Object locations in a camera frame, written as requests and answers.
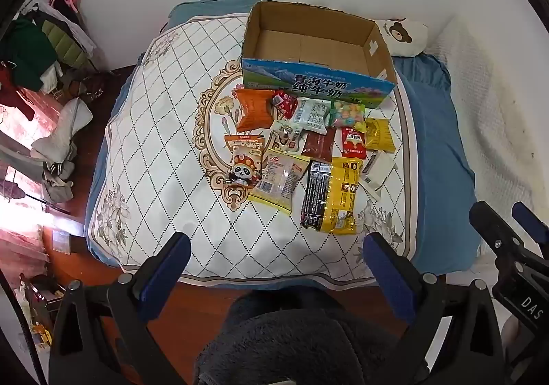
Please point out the small yellow snack packet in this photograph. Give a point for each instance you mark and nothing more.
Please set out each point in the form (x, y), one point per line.
(379, 135)

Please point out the red white-label snack packet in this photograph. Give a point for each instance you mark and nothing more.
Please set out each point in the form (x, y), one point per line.
(354, 143)

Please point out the white brown-label packet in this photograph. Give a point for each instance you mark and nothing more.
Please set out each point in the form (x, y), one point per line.
(377, 173)

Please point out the teal blue pillow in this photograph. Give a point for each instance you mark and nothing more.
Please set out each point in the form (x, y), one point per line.
(214, 3)

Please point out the dark red snack packet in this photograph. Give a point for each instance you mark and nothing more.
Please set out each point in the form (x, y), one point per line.
(318, 144)

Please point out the white bread packet black print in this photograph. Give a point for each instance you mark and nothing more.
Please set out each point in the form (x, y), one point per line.
(313, 113)

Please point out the cardboard box blue print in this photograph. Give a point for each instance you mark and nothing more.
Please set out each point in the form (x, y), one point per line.
(317, 42)

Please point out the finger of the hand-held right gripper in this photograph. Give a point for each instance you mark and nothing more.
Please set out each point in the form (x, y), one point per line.
(493, 226)
(529, 218)

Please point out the olive puffer jacket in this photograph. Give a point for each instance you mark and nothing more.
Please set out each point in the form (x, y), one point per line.
(64, 42)

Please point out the small red snack packet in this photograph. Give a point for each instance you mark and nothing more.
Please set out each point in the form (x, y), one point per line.
(283, 104)

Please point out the white crumpled cloth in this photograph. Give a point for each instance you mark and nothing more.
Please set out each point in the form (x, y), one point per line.
(64, 128)

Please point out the dark green garment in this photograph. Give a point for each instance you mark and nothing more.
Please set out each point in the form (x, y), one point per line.
(28, 50)

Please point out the panda print snack bag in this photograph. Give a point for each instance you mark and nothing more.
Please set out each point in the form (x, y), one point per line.
(246, 162)

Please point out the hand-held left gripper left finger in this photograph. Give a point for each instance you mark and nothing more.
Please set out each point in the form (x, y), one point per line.
(171, 269)

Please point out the bear print pillow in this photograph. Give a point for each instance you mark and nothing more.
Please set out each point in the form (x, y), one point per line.
(403, 35)

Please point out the small white cartoon packet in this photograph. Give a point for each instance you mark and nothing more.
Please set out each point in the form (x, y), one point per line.
(288, 135)

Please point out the white diamond-patterned quilt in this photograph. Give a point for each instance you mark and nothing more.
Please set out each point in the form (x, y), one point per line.
(163, 145)

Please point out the colourful candy ball bag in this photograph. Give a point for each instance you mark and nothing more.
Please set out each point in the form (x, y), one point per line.
(348, 115)

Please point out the large black yellow packet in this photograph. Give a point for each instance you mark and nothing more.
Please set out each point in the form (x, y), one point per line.
(332, 196)

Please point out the black white striped cloth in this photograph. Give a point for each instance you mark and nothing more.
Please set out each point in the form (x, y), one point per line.
(58, 179)

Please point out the clear yellow-edged snack bag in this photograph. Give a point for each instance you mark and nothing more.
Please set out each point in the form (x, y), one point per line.
(278, 179)

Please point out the white textured blanket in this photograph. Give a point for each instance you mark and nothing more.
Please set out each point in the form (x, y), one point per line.
(480, 110)

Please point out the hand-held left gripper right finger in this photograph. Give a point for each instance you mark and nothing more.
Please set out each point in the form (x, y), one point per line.
(386, 273)

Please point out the orange snack packet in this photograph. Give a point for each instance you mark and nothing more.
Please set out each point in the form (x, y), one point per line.
(253, 108)

